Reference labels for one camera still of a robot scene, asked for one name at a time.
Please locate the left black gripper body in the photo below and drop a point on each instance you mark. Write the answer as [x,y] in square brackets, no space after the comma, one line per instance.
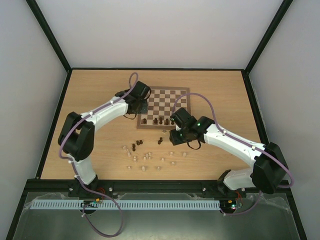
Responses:
[141,109]

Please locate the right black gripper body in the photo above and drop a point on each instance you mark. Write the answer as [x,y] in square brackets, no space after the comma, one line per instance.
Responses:
[175,137]

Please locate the dark piece pile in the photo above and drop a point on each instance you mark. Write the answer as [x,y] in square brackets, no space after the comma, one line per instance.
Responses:
[160,141]

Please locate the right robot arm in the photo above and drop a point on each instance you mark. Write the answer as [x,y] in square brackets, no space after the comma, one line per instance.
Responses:
[266,163]

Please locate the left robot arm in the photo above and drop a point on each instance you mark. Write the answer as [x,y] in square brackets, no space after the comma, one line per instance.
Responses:
[77,137]

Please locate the wooden chess board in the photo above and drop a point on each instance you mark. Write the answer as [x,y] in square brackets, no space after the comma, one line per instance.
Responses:
[159,105]

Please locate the light blue slotted cable duct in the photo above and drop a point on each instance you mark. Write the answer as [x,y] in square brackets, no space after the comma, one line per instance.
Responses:
[70,204]

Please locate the black aluminium frame rail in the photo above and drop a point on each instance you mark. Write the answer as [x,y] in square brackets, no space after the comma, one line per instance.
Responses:
[111,188]

